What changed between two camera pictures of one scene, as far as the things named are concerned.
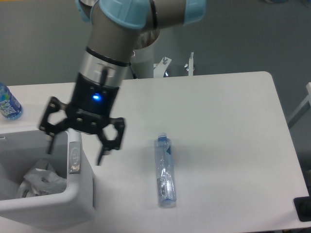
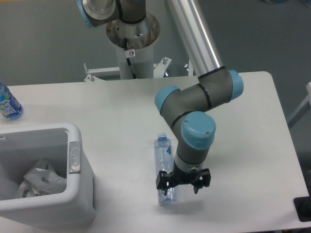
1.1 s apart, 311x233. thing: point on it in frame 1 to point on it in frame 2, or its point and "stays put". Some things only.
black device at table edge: (303, 206) stays put
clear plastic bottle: (166, 186) stays put
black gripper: (89, 112) to (163, 181)
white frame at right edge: (304, 107) stays put
